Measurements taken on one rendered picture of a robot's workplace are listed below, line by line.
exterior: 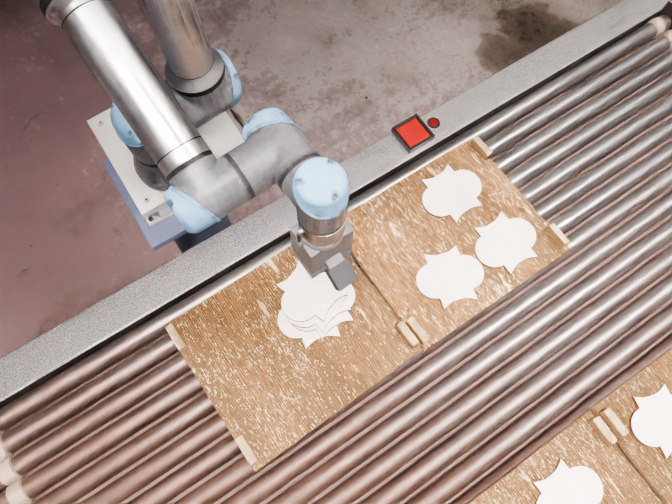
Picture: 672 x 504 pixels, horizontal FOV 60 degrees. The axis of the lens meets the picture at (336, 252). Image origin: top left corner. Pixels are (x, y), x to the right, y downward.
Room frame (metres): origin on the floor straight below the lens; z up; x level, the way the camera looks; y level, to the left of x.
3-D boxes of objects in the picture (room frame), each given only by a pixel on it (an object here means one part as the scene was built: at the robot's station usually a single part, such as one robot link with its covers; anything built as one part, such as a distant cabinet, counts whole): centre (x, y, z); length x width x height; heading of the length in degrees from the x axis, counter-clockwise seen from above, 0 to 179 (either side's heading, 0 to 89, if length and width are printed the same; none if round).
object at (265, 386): (0.27, 0.08, 0.93); 0.41 x 0.35 x 0.02; 129
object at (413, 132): (0.79, -0.17, 0.92); 0.06 x 0.06 x 0.01; 37
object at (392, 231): (0.52, -0.25, 0.93); 0.41 x 0.35 x 0.02; 127
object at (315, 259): (0.35, 0.01, 1.23); 0.12 x 0.09 x 0.16; 38
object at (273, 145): (0.44, 0.10, 1.38); 0.11 x 0.11 x 0.08; 39
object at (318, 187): (0.38, 0.03, 1.38); 0.09 x 0.08 x 0.11; 39
